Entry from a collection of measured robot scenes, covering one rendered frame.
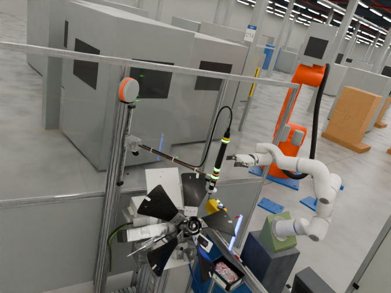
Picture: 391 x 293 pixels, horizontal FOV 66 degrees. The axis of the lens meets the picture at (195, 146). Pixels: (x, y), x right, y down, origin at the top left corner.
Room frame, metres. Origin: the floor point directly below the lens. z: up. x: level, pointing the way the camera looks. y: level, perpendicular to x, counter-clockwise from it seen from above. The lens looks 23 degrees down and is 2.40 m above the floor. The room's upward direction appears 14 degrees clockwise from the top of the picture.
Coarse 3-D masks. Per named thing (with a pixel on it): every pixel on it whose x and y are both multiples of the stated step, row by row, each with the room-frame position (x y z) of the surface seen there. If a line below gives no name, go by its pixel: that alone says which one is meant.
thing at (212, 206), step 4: (208, 200) 2.15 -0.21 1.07; (212, 200) 2.16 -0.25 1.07; (208, 204) 2.12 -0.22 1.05; (212, 204) 2.10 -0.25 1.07; (216, 204) 2.12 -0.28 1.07; (208, 208) 2.11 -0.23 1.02; (212, 208) 2.07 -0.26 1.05; (216, 208) 2.06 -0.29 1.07; (224, 208) 2.08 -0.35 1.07; (208, 212) 2.10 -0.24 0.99; (212, 212) 2.06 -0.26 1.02
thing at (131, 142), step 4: (128, 136) 1.89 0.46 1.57; (132, 136) 1.91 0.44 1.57; (128, 140) 1.85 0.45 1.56; (132, 140) 1.84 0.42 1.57; (136, 140) 1.86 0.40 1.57; (140, 140) 1.88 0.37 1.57; (124, 144) 1.88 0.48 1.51; (128, 144) 1.85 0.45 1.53; (132, 144) 1.84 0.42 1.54; (136, 144) 1.84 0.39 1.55; (140, 144) 1.88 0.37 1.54; (132, 148) 1.84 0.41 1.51; (136, 148) 1.84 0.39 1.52; (140, 148) 1.89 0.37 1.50
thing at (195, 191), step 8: (184, 176) 1.83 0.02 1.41; (192, 176) 1.83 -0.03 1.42; (200, 176) 1.83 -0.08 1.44; (184, 184) 1.79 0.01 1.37; (192, 184) 1.79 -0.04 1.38; (200, 184) 1.79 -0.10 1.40; (184, 192) 1.76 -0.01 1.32; (192, 192) 1.75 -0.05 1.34; (200, 192) 1.75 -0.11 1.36; (184, 200) 1.73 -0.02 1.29; (192, 200) 1.72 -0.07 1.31; (200, 200) 1.71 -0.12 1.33
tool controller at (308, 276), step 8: (304, 272) 1.38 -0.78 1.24; (312, 272) 1.38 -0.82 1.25; (296, 280) 1.35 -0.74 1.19; (304, 280) 1.32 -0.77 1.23; (312, 280) 1.33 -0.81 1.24; (320, 280) 1.33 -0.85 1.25; (296, 288) 1.34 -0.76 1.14; (304, 288) 1.30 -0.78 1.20; (312, 288) 1.28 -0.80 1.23; (320, 288) 1.28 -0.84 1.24; (328, 288) 1.29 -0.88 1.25
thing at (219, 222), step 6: (222, 210) 1.86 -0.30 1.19; (210, 216) 1.76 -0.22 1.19; (216, 216) 1.79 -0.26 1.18; (222, 216) 1.81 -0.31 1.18; (228, 216) 1.83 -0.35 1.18; (210, 222) 1.70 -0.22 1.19; (216, 222) 1.72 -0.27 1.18; (222, 222) 1.75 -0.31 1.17; (228, 222) 1.78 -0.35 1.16; (216, 228) 1.66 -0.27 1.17; (222, 228) 1.69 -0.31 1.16; (228, 228) 1.72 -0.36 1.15; (234, 234) 1.71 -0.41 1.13
